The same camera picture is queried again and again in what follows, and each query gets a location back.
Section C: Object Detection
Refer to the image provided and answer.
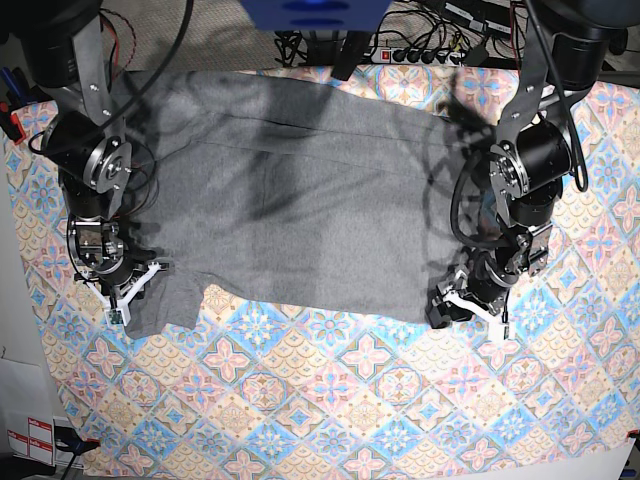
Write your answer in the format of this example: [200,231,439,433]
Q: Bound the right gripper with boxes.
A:
[69,239,155,298]

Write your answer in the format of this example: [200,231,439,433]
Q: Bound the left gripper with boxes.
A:
[427,254,519,329]

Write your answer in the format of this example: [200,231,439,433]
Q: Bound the grey T-shirt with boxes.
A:
[126,72,493,339]

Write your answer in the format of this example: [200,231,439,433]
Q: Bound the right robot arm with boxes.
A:
[1,1,153,306]

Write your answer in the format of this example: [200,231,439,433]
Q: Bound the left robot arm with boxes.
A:
[426,1,639,337]

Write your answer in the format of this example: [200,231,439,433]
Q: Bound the red clamp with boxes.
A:
[0,102,26,145]

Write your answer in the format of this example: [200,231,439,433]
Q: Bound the white box red labels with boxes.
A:
[1,359,55,466]

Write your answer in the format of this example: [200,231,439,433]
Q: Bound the colourful patterned tablecloth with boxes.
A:
[1,83,639,479]

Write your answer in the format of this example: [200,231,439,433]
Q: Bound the blue box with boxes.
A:
[240,0,391,32]

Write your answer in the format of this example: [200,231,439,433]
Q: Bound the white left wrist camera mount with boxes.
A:
[435,267,516,342]

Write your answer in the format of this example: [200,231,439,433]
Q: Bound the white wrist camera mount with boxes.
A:
[435,267,516,342]
[71,261,170,327]

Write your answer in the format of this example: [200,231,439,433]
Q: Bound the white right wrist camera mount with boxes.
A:
[71,261,170,327]

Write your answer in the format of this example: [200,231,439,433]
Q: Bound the white power strip red switch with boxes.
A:
[367,47,466,66]

